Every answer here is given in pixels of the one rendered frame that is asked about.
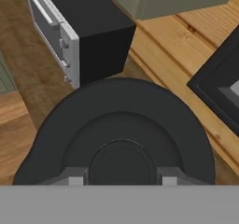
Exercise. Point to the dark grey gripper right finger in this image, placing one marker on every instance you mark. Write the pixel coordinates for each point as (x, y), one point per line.
(169, 173)

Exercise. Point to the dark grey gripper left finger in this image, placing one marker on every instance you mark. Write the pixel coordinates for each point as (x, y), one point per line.
(74, 174)

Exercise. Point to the silver oven knob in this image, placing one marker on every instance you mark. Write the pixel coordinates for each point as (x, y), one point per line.
(64, 63)
(67, 78)
(63, 43)

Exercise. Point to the grey green cabinet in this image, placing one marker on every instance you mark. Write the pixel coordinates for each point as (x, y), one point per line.
(5, 76)

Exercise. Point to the silver toaster oven door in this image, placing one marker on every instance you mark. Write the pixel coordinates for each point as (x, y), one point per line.
(53, 38)

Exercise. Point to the black toaster oven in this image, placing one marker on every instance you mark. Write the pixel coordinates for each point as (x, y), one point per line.
(99, 31)

